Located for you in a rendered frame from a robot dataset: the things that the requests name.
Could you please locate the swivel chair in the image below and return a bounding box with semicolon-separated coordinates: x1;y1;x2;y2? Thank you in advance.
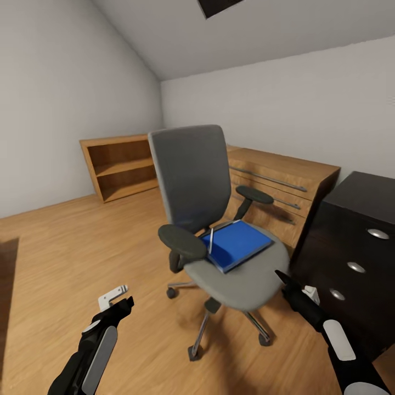
147;125;289;362

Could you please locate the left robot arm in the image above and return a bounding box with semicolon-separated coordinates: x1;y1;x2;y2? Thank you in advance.
47;285;134;395

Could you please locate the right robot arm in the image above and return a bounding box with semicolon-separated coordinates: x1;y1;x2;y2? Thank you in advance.
275;270;391;395

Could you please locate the folder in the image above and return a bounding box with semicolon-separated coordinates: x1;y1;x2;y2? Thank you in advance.
200;219;272;273

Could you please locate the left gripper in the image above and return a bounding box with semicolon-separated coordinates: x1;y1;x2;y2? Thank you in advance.
92;296;134;325

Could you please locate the pen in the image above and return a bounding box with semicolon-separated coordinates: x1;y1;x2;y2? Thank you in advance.
207;229;218;254

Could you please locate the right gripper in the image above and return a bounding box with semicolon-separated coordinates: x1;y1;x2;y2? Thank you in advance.
275;270;319;318

